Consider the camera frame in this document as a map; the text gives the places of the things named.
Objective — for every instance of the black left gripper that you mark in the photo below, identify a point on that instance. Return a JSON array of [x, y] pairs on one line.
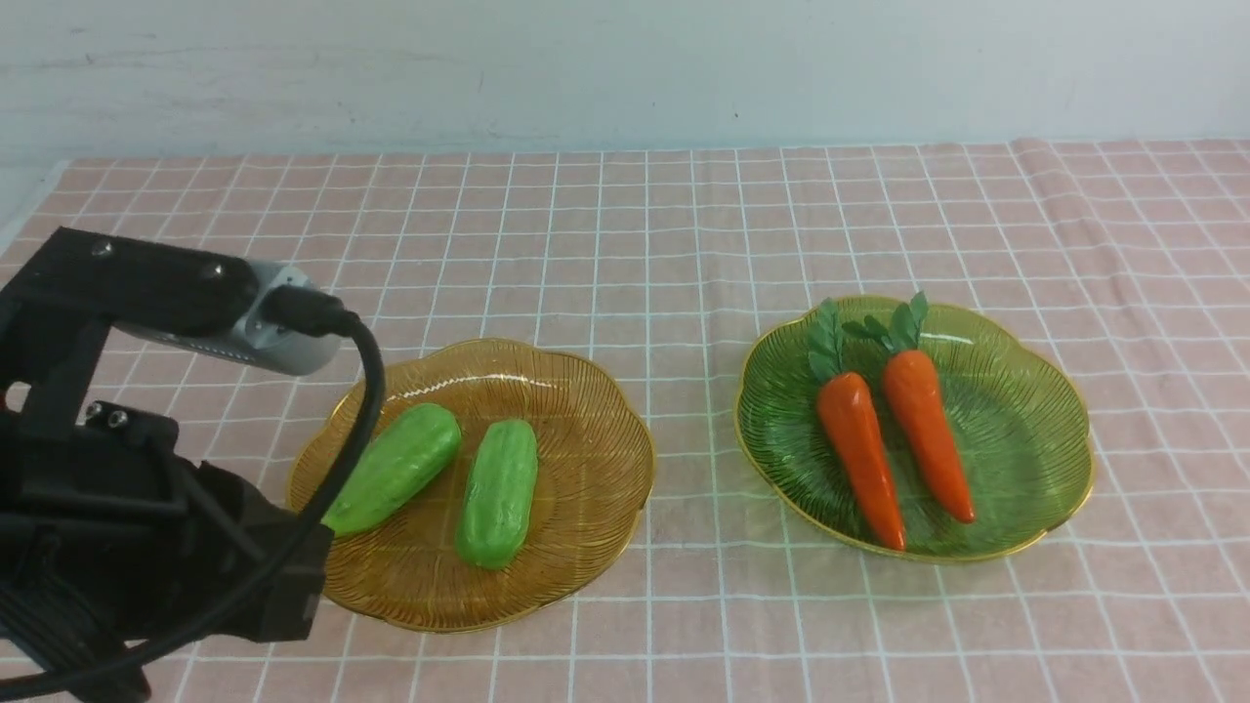
[[116, 550]]

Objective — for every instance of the green toy cucumber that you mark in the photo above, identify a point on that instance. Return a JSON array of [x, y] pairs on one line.
[[405, 457], [499, 494]]

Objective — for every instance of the orange toy carrot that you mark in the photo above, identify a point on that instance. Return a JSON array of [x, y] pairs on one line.
[[913, 390], [846, 413]]

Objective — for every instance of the amber plastic plate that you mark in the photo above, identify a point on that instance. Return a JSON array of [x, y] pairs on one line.
[[596, 468]]

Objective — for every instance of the green plastic plate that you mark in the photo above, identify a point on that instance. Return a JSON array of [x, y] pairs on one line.
[[1021, 428]]

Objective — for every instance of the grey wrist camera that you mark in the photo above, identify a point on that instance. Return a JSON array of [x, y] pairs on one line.
[[251, 312]]

